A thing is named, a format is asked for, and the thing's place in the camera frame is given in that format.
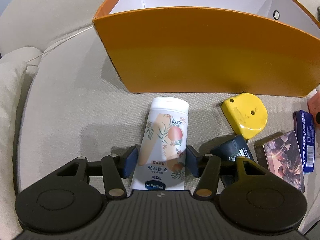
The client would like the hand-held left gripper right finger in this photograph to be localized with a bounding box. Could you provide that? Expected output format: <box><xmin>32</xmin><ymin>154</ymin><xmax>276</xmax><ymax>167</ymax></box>
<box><xmin>185</xmin><ymin>145</ymin><xmax>269</xmax><ymax>198</ymax></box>

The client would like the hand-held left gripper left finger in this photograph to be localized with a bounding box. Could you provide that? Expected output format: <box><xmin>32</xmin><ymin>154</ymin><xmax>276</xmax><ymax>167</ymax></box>
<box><xmin>54</xmin><ymin>145</ymin><xmax>139</xmax><ymax>198</ymax></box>

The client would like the dark green shampoo bottle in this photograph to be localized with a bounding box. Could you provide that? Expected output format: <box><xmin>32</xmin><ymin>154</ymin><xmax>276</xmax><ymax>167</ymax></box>
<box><xmin>209</xmin><ymin>134</ymin><xmax>255</xmax><ymax>188</ymax></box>

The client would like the white lotion tube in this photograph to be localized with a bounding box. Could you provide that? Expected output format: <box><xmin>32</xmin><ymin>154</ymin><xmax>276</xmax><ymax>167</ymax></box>
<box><xmin>130</xmin><ymin>97</ymin><xmax>189</xmax><ymax>192</ymax></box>

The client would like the yellow tape measure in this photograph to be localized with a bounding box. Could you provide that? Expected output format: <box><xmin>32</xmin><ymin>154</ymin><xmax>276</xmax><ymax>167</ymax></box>
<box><xmin>220</xmin><ymin>92</ymin><xmax>268</xmax><ymax>140</ymax></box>

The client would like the brown patterned card box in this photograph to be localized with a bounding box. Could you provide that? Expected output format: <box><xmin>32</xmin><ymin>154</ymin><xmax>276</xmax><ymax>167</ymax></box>
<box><xmin>254</xmin><ymin>130</ymin><xmax>305</xmax><ymax>193</ymax></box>

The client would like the orange cardboard box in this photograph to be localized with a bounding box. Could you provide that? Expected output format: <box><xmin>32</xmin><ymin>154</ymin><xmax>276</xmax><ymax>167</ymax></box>
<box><xmin>92</xmin><ymin>0</ymin><xmax>320</xmax><ymax>98</ymax></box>

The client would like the blue rectangular box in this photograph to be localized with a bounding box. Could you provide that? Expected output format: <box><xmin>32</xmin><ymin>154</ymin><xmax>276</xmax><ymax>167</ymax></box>
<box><xmin>293</xmin><ymin>110</ymin><xmax>315</xmax><ymax>173</ymax></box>

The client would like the small pink bottle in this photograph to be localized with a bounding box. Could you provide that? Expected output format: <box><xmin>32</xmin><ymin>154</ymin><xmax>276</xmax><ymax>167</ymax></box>
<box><xmin>307</xmin><ymin>87</ymin><xmax>320</xmax><ymax>117</ymax></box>

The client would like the beige sofa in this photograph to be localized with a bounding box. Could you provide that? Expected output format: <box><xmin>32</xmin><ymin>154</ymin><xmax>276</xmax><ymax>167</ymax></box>
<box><xmin>0</xmin><ymin>0</ymin><xmax>320</xmax><ymax>240</ymax></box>

